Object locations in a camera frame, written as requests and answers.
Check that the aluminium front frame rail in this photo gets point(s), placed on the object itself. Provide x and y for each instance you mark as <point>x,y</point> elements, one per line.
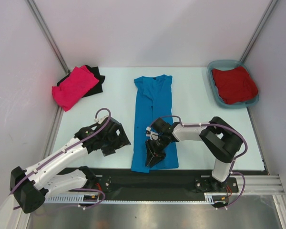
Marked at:
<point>263,185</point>

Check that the left aluminium corner post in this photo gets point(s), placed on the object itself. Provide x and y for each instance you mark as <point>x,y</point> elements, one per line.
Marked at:
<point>47,33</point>

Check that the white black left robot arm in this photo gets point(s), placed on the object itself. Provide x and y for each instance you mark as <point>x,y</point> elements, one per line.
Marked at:
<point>33,185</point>

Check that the right aluminium corner post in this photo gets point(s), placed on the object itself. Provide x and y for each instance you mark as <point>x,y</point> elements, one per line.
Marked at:
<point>262,23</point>

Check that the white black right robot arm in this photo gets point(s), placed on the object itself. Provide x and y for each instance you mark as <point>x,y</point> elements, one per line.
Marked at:
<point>219,137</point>

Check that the aluminium corner post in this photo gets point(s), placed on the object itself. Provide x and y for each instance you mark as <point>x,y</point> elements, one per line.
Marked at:
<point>262,23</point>
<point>47,33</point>

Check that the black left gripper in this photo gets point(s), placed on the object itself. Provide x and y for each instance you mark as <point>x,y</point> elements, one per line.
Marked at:
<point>120,140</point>

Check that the black folded t shirt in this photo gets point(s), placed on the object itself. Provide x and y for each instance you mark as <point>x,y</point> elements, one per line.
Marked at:
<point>84,80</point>

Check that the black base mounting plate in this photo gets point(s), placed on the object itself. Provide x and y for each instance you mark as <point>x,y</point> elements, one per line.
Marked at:
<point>159,185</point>

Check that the grey slotted cable duct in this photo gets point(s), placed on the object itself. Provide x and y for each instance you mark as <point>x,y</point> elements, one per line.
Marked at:
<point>82,199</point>

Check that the red t shirt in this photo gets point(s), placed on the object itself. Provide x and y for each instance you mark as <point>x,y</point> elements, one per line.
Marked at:
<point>234,85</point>

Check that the pink folded t shirt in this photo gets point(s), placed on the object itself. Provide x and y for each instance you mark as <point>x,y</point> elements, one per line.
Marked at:
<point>66,100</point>

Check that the teal plastic basket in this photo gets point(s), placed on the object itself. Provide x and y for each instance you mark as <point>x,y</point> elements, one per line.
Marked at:
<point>228,65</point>

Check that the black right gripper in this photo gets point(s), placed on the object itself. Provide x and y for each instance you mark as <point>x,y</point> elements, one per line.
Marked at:
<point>151,158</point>

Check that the blue t shirt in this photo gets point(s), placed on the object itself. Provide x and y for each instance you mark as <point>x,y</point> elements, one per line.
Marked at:
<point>153,100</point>

